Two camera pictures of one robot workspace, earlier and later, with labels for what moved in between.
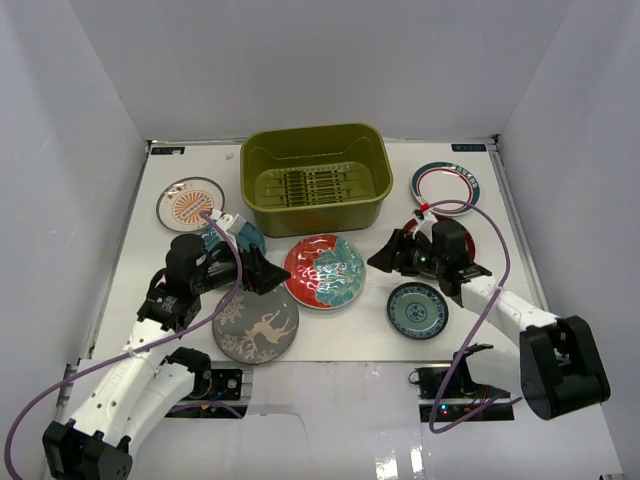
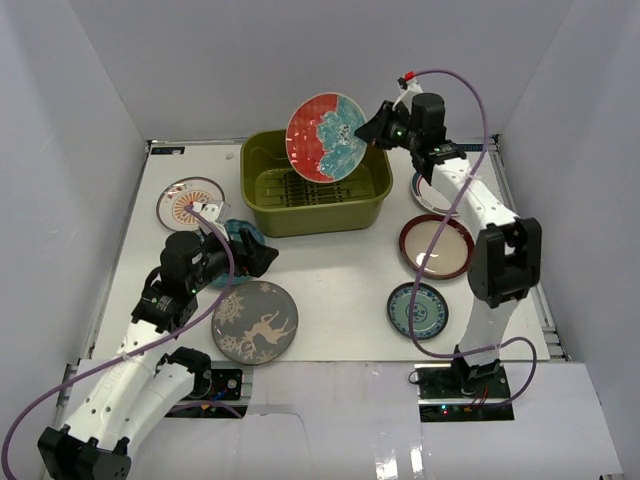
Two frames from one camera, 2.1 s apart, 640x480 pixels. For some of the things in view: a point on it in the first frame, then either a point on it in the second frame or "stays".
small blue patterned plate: x=418 y=311 stays
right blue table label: x=468 y=147 stays
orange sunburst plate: x=182 y=200 stays
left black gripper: x=251 y=270 to x=248 y=251
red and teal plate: x=327 y=271 to x=321 y=140
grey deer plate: x=252 y=328 stays
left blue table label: x=168 y=150 stays
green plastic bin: x=315 y=181 stays
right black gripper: x=388 y=260 to x=374 y=131
